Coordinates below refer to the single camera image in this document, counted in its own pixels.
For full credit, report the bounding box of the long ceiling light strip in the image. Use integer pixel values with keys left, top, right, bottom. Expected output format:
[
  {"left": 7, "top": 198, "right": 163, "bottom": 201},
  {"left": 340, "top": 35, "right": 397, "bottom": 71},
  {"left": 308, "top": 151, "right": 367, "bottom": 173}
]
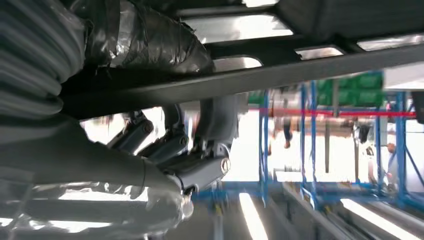
[
  {"left": 340, "top": 198, "right": 422, "bottom": 240},
  {"left": 238, "top": 192, "right": 270, "bottom": 240}
]

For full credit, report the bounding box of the green plastic crate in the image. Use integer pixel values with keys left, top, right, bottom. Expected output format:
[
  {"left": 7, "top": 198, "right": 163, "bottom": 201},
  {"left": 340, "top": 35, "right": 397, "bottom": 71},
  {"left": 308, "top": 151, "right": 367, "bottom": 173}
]
[
  {"left": 317, "top": 73, "right": 385, "bottom": 91},
  {"left": 315, "top": 89, "right": 386, "bottom": 108}
]

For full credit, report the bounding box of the person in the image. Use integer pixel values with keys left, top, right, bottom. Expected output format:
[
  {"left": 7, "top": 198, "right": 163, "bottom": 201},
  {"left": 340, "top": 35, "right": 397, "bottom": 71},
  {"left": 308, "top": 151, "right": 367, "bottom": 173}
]
[{"left": 282, "top": 118, "right": 295, "bottom": 150}]

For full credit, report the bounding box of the blue metal shelf rack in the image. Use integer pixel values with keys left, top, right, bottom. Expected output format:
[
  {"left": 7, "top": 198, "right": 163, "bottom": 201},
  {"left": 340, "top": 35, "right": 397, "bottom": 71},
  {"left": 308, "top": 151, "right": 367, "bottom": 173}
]
[
  {"left": 373, "top": 90, "right": 424, "bottom": 213},
  {"left": 257, "top": 80, "right": 321, "bottom": 212}
]

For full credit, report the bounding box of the red barrier belt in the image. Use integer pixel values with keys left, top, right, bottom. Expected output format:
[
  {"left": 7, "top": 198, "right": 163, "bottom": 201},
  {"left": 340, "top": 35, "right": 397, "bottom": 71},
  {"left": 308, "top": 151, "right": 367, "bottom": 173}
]
[{"left": 248, "top": 107, "right": 418, "bottom": 119}]

